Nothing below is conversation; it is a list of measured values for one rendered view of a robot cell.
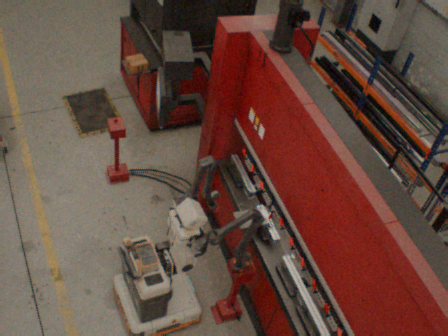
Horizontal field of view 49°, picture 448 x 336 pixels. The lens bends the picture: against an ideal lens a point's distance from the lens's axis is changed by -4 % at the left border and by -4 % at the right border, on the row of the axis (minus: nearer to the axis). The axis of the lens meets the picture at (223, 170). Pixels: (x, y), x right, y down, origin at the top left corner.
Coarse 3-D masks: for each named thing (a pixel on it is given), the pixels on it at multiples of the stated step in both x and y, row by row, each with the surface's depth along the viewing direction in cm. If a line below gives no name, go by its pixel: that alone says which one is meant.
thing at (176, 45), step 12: (168, 36) 448; (180, 36) 451; (168, 48) 435; (180, 48) 437; (192, 48) 440; (168, 60) 422; (180, 60) 424; (192, 60) 426; (168, 72) 429; (180, 72) 431; (192, 72) 433
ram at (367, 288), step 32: (256, 64) 407; (256, 96) 417; (288, 128) 372; (256, 160) 437; (288, 160) 380; (320, 160) 336; (288, 192) 388; (320, 192) 342; (320, 224) 349; (352, 224) 311; (320, 256) 355; (352, 256) 316; (384, 256) 284; (352, 288) 321; (384, 288) 288; (352, 320) 326; (384, 320) 292; (416, 320) 264
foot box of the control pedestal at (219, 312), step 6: (222, 300) 478; (210, 306) 483; (216, 306) 481; (222, 306) 473; (216, 312) 480; (222, 312) 469; (228, 312) 469; (234, 312) 470; (240, 312) 473; (216, 318) 475; (222, 318) 469; (228, 318) 473; (234, 318) 477
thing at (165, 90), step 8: (160, 72) 467; (160, 80) 459; (168, 80) 465; (160, 88) 451; (168, 88) 456; (160, 96) 446; (168, 96) 449; (160, 104) 450; (168, 104) 454; (160, 112) 456; (168, 112) 461; (160, 120) 463; (168, 120) 468
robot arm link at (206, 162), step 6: (210, 156) 394; (198, 162) 393; (204, 162) 391; (210, 162) 390; (216, 162) 391; (198, 168) 394; (204, 168) 390; (198, 174) 395; (198, 180) 399; (192, 186) 406; (198, 186) 405; (186, 192) 415; (192, 192) 407; (192, 198) 409
